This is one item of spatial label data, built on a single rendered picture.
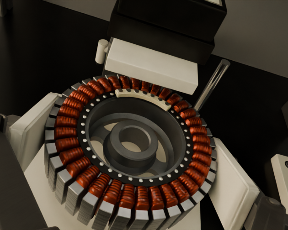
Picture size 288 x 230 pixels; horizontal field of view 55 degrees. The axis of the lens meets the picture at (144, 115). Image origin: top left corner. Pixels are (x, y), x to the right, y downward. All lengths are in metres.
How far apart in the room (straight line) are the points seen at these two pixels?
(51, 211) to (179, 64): 0.14
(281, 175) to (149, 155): 0.18
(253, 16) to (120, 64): 0.28
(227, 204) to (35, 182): 0.14
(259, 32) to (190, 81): 0.27
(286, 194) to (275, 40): 0.23
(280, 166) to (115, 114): 0.19
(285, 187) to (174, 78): 0.18
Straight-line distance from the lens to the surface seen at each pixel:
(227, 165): 0.18
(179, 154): 0.19
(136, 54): 0.18
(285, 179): 0.32
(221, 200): 0.17
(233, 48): 0.44
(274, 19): 0.43
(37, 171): 0.23
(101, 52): 0.31
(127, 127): 0.19
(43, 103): 0.17
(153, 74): 0.18
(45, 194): 0.22
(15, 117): 0.17
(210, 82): 0.25
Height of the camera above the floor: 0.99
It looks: 46 degrees down
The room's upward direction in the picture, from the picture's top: 23 degrees clockwise
